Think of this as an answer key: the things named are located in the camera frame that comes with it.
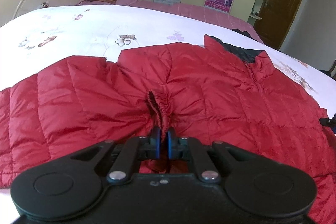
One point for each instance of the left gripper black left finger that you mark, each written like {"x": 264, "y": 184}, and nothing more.
{"x": 132, "y": 153}

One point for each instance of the pink quilted bedspread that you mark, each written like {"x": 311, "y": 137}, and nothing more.
{"x": 199, "y": 13}

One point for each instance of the black garment on bed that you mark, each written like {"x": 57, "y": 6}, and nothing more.
{"x": 244, "y": 33}

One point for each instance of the white floral bed sheet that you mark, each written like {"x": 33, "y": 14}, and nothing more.
{"x": 38, "y": 39}

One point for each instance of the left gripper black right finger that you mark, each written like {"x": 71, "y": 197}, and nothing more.
{"x": 191, "y": 150}

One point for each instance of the brown wooden door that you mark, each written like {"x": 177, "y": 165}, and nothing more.
{"x": 276, "y": 19}

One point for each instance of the red puffer jacket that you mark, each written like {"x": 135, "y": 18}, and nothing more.
{"x": 213, "y": 92}

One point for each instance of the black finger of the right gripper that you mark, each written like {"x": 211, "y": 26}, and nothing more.
{"x": 329, "y": 122}

